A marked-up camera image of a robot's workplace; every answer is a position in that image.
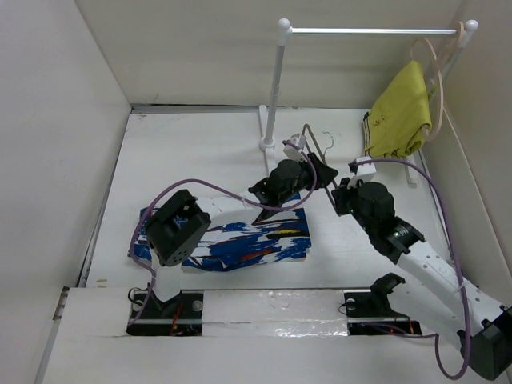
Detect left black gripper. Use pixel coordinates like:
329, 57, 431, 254
279, 154, 336, 205

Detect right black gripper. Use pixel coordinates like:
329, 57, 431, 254
331, 175, 375, 234

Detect grey wire hanger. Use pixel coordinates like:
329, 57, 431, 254
302, 123, 338, 213

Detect blue white red patterned trousers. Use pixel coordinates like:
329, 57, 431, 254
128, 189, 311, 272

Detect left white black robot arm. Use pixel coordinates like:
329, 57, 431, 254
129, 153, 338, 318

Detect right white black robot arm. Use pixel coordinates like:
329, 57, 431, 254
332, 178, 511, 381

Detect beige wooden hanger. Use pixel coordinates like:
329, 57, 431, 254
409, 38, 444, 142

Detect yellow green shorts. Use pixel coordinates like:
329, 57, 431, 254
363, 60, 432, 158

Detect white garment rack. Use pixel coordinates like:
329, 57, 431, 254
258, 18, 479, 172

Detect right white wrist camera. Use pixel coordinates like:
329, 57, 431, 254
347, 156, 377, 189

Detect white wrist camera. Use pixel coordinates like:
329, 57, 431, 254
283, 134, 307, 162
347, 156, 377, 189

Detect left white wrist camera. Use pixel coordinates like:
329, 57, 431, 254
283, 134, 307, 162

